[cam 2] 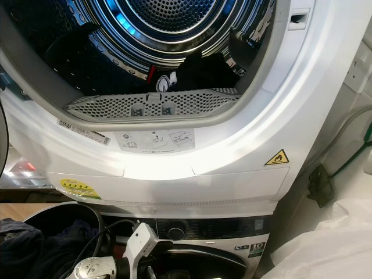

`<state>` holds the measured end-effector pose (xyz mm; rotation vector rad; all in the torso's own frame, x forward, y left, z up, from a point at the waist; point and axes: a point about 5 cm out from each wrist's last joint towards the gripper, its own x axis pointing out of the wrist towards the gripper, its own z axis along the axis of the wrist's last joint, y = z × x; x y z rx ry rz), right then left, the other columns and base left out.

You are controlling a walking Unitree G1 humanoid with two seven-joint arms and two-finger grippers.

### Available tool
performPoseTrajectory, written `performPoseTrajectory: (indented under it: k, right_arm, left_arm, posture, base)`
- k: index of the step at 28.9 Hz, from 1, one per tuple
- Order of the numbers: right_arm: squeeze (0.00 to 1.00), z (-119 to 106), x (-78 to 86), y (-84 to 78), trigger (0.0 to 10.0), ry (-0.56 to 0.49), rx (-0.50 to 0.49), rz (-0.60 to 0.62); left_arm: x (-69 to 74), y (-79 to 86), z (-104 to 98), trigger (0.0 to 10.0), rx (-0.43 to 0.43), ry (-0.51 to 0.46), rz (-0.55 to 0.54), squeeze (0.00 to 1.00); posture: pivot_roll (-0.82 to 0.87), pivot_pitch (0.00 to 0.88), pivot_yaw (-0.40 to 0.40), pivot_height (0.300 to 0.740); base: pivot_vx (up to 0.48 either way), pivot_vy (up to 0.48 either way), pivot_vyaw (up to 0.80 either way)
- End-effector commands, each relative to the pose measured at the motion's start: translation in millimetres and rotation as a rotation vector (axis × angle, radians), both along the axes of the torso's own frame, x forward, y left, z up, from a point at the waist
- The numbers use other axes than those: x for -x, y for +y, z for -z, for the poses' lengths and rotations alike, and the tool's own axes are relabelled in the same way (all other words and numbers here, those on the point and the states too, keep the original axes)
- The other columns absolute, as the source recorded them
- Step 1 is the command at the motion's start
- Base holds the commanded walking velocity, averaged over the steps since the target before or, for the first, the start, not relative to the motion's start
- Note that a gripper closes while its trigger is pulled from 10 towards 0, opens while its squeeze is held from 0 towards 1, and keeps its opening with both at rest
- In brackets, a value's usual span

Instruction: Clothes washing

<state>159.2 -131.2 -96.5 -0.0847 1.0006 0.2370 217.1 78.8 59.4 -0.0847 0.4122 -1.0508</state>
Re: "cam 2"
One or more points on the white wall outlet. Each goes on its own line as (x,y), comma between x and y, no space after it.
(361,70)

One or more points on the black garment in drum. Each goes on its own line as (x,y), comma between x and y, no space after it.
(200,72)

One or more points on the yellow triangle warning sticker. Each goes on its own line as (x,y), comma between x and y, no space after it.
(278,159)

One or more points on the round grey dryer door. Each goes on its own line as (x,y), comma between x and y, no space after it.
(2,139)

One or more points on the black warranty sticker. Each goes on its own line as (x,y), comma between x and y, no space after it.
(257,250)

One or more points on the white mesh laundry bag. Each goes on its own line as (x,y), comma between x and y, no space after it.
(325,250)

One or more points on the dark glass washer door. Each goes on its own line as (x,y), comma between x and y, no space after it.
(209,258)

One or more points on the white instruction sticker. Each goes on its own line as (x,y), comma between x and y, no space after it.
(154,140)

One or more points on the grey perforated lint filter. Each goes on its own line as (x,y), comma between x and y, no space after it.
(209,103)

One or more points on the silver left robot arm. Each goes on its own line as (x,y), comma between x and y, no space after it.
(93,270)

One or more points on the white barcode label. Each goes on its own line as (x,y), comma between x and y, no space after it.
(84,132)

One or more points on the dark green wall plug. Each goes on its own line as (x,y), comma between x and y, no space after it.
(319,186)

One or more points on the white clothing tag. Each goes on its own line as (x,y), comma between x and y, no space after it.
(163,84)

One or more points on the white washing machine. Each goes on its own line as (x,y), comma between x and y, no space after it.
(209,229)

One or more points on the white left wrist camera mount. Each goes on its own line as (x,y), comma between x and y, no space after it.
(139,241)

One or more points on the yellow green energy sticker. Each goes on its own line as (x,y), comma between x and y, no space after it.
(78,188)

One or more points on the white tumble dryer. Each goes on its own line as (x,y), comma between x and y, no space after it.
(238,151)

